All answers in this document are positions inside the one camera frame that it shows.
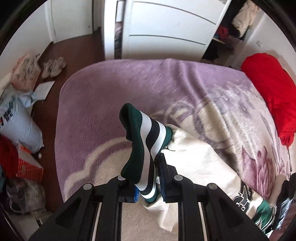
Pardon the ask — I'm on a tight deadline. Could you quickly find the black leather jacket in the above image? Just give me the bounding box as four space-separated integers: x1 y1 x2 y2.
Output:
269 173 295 230

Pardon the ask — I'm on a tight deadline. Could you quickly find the purple floral bed blanket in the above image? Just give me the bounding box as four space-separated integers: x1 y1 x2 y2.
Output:
55 59 292 200

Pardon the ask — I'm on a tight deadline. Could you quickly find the red orange box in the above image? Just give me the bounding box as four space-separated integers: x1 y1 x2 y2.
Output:
16 143 44 183

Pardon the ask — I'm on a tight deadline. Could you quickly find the red garment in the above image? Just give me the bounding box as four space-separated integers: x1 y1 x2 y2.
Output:
241 53 295 147

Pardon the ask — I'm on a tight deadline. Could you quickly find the pink floral bag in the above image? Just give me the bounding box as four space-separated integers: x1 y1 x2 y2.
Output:
11 53 41 92

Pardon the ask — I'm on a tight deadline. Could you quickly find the white slippers pair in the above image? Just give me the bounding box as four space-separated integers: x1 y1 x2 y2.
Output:
41 57 67 79

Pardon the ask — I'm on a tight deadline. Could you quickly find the beige hanging garment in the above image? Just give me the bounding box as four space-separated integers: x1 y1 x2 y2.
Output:
232 0 260 38

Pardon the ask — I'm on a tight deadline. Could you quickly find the green white varsity jacket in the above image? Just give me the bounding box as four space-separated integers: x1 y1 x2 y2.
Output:
119 103 275 233

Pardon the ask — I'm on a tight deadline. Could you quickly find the white paper sheet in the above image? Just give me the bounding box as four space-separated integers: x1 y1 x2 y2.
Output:
34 81 55 101

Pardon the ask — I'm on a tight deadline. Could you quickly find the light blue plastic bag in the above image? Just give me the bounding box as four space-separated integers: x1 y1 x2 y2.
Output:
1 85 44 153

